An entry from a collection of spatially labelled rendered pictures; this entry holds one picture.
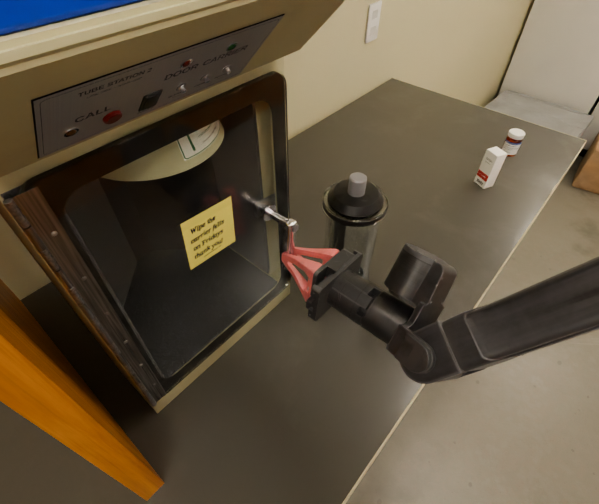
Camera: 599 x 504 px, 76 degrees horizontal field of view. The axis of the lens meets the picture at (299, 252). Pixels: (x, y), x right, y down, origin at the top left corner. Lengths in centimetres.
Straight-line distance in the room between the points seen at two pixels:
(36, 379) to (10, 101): 20
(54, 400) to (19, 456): 39
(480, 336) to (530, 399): 151
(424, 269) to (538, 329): 13
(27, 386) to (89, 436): 11
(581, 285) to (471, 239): 57
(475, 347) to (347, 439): 30
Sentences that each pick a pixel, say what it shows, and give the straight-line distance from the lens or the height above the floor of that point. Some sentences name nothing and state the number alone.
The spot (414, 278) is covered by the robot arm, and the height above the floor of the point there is 121.
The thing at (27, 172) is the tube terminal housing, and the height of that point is 139.
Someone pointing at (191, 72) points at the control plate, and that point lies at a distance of 33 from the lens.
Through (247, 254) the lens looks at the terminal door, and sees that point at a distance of 57.
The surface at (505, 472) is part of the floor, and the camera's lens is 177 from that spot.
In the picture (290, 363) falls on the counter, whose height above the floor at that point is 94.
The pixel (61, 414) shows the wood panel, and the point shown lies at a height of 124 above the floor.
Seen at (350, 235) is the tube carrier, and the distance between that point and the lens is 63.
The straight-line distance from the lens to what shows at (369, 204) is 61.
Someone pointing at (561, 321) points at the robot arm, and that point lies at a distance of 42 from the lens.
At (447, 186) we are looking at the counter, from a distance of 111.
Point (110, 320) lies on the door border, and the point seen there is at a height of 121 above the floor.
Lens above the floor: 157
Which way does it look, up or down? 47 degrees down
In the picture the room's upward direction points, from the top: straight up
